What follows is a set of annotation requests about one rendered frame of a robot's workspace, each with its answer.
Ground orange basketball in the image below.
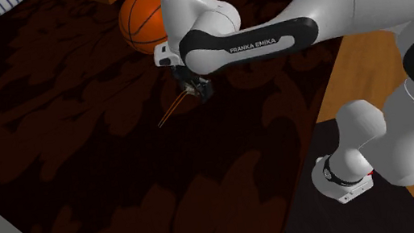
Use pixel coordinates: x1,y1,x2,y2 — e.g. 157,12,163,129
115,0,171,59

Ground thin orange sticks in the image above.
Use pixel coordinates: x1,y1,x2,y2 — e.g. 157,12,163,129
153,87,196,130

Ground bed with dark floral cover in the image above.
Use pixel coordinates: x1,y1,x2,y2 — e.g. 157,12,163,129
0,0,393,233

